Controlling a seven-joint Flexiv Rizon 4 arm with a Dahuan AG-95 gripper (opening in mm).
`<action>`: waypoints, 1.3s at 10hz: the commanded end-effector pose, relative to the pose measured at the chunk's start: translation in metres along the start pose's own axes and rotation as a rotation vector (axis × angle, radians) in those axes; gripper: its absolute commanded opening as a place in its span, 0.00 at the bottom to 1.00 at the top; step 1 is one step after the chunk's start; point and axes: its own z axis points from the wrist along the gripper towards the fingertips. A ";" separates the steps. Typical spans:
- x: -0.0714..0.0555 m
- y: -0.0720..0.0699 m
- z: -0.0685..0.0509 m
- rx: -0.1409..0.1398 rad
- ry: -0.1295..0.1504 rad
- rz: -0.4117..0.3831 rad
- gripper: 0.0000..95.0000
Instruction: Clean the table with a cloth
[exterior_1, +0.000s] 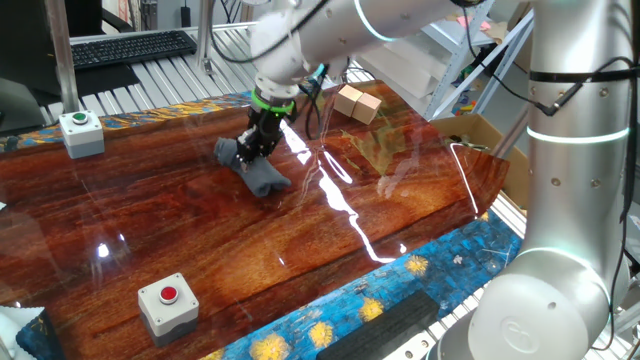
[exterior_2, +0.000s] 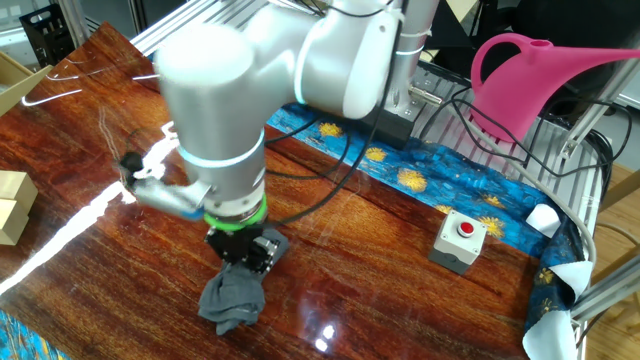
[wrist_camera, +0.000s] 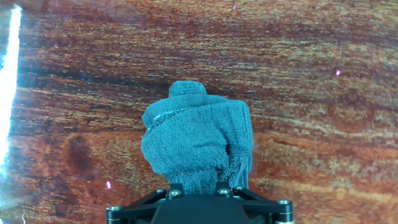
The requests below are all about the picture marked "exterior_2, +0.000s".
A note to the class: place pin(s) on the open cardboard box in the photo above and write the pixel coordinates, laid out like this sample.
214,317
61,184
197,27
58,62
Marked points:
17,85

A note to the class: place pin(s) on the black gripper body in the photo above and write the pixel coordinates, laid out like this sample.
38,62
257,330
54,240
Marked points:
232,242

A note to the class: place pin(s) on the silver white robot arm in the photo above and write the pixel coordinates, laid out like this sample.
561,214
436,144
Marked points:
220,110

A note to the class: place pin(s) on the aluminium frame post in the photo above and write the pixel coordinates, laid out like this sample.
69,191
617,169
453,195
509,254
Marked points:
597,107

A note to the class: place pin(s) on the grey terry cloth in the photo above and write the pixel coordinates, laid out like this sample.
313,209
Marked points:
232,300

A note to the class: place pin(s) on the aluminium frame rail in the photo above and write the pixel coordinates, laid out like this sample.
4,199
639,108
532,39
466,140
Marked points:
190,22

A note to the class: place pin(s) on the light wooden block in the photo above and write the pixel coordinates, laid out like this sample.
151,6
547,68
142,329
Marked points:
17,190
12,222

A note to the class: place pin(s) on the red push button box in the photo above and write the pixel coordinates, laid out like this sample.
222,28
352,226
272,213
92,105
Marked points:
457,245

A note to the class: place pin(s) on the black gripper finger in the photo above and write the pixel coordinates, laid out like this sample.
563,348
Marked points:
264,255
236,257

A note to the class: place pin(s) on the blue starry night tablecloth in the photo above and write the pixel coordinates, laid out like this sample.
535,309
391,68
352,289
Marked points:
450,170

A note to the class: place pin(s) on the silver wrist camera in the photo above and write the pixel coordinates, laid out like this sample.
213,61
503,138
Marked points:
165,197

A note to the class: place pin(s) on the glossy wood print mat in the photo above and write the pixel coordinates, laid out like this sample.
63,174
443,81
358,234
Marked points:
375,280

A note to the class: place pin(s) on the black plastic crate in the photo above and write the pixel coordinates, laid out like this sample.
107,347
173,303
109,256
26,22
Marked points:
47,35

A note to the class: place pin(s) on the pink watering can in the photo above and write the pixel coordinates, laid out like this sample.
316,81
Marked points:
520,85

